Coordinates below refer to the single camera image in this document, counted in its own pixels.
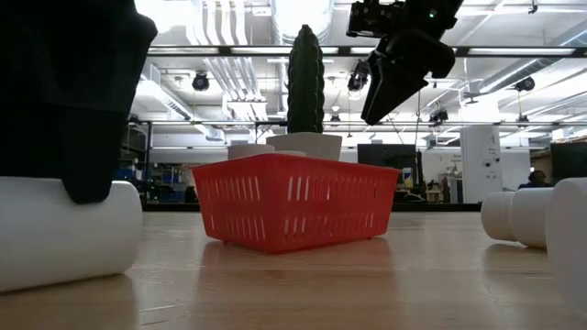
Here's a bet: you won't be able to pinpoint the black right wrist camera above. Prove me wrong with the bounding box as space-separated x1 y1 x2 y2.
346 0 407 39

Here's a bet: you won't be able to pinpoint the cactus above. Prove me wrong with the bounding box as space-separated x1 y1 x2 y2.
265 24 344 162

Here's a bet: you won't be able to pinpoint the black ceiling camera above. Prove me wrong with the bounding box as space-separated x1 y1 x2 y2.
191 71 211 93
347 59 371 93
514 75 537 94

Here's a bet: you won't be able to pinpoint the white square pillar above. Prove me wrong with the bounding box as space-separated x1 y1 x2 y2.
460 126 504 204

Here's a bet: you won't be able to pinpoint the blue storage bins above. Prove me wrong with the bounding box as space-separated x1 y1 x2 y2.
114 167 184 203

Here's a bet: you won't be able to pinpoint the red plastic basket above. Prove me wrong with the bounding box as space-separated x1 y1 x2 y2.
190 152 403 256

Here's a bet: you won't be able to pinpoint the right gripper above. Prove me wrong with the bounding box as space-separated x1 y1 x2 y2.
360 27 457 127

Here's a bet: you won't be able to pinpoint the black monitor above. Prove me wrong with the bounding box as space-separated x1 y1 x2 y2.
549 141 587 184
357 143 418 170

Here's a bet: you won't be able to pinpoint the white pill bottle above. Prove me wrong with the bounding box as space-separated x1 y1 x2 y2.
0 176 144 294
545 177 587 317
480 186 556 250

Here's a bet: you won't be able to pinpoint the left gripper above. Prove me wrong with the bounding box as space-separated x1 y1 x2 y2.
0 0 159 206

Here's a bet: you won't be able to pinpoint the person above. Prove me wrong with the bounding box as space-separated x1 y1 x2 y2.
517 169 549 191

